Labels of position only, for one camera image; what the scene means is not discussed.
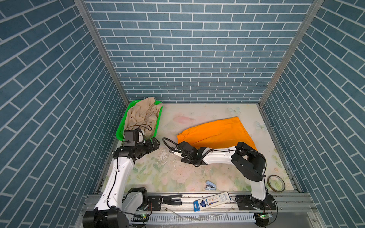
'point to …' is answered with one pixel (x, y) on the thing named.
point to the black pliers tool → (168, 199)
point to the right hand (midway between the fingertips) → (182, 149)
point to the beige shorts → (143, 116)
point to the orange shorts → (225, 133)
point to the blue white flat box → (212, 201)
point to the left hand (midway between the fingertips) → (154, 144)
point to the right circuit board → (262, 216)
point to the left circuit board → (144, 217)
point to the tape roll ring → (271, 187)
